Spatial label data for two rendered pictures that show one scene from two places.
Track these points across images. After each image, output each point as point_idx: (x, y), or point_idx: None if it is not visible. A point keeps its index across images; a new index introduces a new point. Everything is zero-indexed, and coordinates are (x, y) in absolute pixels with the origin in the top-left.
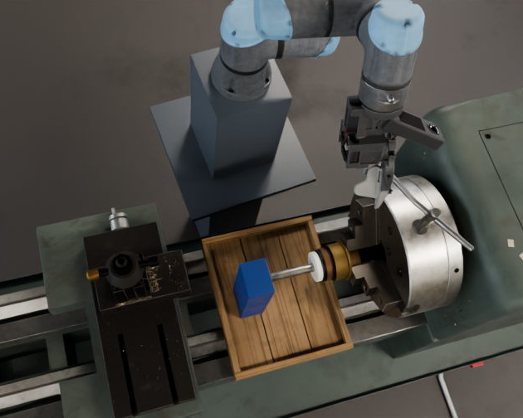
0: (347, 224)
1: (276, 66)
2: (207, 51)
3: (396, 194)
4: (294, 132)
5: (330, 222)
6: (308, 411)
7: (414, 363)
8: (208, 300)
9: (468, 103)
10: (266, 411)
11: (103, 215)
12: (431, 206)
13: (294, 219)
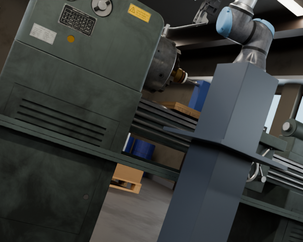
0: (153, 102)
1: (232, 63)
2: (272, 76)
3: (170, 41)
4: (185, 130)
5: (161, 106)
6: (134, 157)
7: None
8: None
9: (149, 7)
10: (151, 164)
11: (266, 132)
12: None
13: (183, 104)
